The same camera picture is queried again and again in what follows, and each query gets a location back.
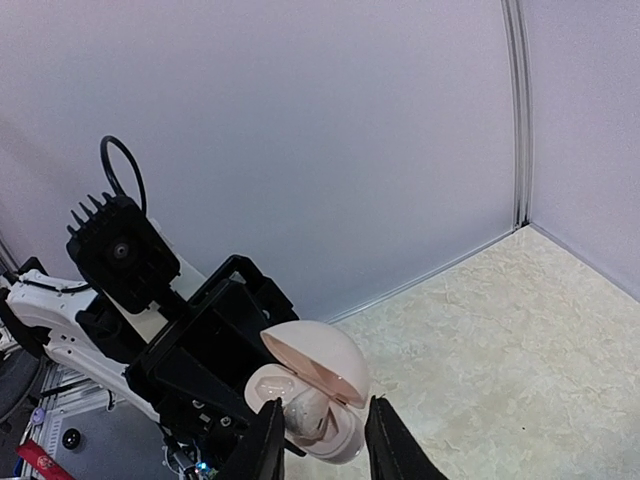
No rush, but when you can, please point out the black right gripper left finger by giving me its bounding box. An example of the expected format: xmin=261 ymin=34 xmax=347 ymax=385
xmin=207 ymin=398 xmax=285 ymax=479

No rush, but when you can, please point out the white stem earbud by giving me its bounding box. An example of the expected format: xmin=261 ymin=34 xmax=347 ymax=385
xmin=283 ymin=388 xmax=330 ymax=441

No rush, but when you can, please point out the left aluminium wall post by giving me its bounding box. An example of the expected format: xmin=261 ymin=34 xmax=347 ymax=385
xmin=501 ymin=0 xmax=534 ymax=231

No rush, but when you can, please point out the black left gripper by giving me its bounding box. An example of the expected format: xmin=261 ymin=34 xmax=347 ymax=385
xmin=125 ymin=255 xmax=299 ymax=439

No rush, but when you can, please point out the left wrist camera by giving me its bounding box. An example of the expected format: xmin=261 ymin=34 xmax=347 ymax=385
xmin=66 ymin=193 xmax=180 ymax=314

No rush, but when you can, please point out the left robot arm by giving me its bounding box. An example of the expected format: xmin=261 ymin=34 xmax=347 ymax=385
xmin=1 ymin=255 xmax=296 ymax=468

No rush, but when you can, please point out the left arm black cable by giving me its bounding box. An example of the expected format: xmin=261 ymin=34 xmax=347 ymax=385
xmin=99 ymin=134 xmax=149 ymax=211

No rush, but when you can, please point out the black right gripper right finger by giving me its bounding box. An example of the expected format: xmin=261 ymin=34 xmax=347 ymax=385
xmin=365 ymin=396 xmax=447 ymax=480

